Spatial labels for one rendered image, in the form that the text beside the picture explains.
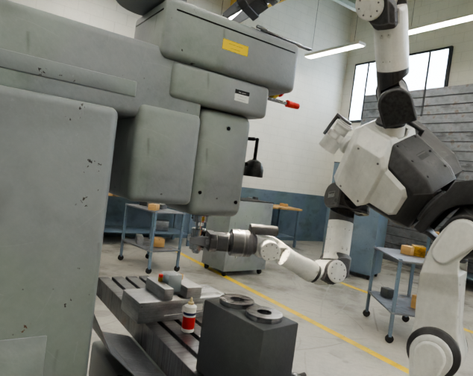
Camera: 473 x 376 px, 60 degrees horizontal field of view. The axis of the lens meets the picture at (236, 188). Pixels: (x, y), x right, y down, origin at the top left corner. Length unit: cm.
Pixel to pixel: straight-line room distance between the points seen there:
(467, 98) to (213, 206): 841
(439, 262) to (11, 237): 107
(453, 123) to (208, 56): 841
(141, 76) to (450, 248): 95
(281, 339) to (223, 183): 49
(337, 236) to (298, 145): 885
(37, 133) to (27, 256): 25
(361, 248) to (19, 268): 662
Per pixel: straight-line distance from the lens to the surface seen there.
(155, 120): 112
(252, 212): 600
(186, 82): 117
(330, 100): 1111
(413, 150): 135
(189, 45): 118
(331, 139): 145
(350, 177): 138
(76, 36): 110
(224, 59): 123
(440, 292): 134
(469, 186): 130
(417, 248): 487
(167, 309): 146
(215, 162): 123
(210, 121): 122
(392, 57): 127
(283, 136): 1002
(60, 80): 107
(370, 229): 721
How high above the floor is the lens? 144
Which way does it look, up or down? 2 degrees down
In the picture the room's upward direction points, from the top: 7 degrees clockwise
